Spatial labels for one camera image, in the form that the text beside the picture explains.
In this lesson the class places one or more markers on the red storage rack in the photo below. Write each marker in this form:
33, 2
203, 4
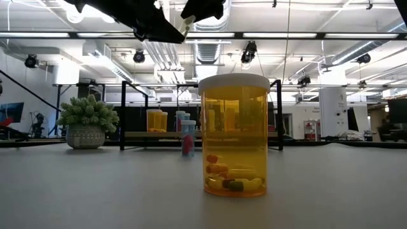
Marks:
310, 128

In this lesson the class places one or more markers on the thin black diagonal strut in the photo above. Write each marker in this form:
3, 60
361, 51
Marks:
30, 90

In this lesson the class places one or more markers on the black table frame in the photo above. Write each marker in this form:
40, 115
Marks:
349, 144

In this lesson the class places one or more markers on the white column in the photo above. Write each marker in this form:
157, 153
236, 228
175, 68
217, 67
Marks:
332, 111

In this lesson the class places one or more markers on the black rig crossbeam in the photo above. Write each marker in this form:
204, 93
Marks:
238, 35

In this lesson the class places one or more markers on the potted green plant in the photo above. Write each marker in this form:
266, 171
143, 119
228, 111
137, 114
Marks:
86, 111

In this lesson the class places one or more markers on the black background robot arm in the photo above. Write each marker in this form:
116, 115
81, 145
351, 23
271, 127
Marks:
38, 124

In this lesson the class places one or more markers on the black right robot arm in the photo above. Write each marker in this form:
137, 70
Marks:
403, 8

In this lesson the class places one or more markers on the black monitor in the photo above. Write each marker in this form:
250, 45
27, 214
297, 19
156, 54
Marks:
397, 111

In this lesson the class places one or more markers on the large orange pill bottle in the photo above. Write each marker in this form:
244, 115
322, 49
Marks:
235, 127
164, 122
154, 122

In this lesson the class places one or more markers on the wooden shelf with black frame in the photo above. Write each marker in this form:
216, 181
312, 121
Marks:
143, 135

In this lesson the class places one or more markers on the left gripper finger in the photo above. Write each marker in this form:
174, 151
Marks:
205, 9
159, 31

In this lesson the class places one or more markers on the blue bottle with pink pills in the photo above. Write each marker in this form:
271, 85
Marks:
188, 140
180, 122

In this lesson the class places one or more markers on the blue monitor screen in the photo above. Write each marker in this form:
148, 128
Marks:
12, 112

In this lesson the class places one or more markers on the silver ventilation duct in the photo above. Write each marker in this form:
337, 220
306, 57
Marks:
208, 52

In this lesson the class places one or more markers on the black ceiling spotlight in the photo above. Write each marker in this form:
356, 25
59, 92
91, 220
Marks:
139, 56
364, 58
249, 52
31, 61
304, 80

